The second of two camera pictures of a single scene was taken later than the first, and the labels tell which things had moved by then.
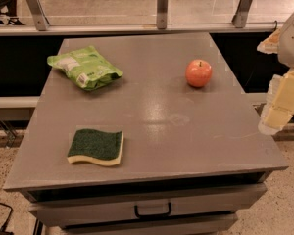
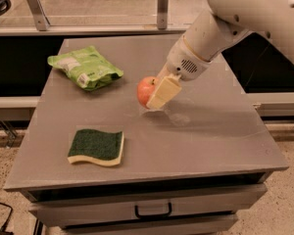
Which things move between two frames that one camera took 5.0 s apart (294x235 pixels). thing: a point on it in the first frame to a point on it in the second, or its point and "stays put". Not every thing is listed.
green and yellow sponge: [93, 145] stays put
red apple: [198, 72] to [145, 88]
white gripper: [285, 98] to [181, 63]
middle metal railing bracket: [162, 7] stays put
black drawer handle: [153, 215] stays put
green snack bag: [86, 68] stays put
